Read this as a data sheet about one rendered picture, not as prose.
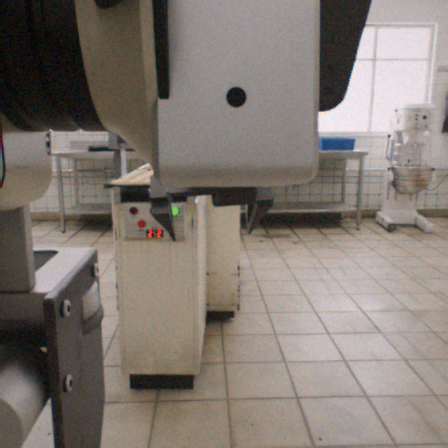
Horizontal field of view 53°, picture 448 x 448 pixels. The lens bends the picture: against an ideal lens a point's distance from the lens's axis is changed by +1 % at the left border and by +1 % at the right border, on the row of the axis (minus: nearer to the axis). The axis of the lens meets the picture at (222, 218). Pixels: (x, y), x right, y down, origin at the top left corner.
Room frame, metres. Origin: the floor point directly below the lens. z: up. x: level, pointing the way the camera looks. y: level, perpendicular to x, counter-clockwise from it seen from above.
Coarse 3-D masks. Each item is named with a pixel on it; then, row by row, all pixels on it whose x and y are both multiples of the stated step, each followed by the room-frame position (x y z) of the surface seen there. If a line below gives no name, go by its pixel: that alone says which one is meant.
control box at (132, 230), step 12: (132, 204) 1.75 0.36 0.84; (144, 204) 1.75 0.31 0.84; (180, 204) 1.75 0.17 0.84; (132, 216) 1.75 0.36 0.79; (144, 216) 1.75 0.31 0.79; (180, 216) 1.75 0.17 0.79; (132, 228) 1.75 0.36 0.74; (144, 228) 1.75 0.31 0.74; (156, 228) 1.75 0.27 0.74; (180, 228) 1.75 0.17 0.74
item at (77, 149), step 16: (80, 144) 5.50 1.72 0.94; (96, 144) 5.50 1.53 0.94; (80, 208) 5.07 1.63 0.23; (96, 208) 5.07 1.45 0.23; (240, 208) 5.07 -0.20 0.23; (272, 208) 5.07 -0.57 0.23; (288, 208) 5.07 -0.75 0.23; (304, 208) 5.07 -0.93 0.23; (320, 208) 5.07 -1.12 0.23; (336, 208) 5.07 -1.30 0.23; (352, 208) 5.07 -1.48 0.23; (64, 224) 4.84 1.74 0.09
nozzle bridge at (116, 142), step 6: (108, 132) 2.48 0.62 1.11; (114, 132) 2.47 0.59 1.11; (108, 138) 2.48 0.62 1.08; (114, 138) 2.47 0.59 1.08; (120, 138) 2.55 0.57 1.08; (114, 144) 2.47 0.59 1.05; (120, 144) 2.51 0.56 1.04; (126, 144) 2.51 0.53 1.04; (114, 150) 2.58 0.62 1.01; (120, 150) 2.58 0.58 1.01; (114, 156) 2.58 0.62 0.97; (120, 156) 2.58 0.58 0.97; (114, 162) 2.58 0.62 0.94; (120, 162) 2.58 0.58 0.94; (120, 168) 2.58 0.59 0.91; (120, 174) 2.58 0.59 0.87
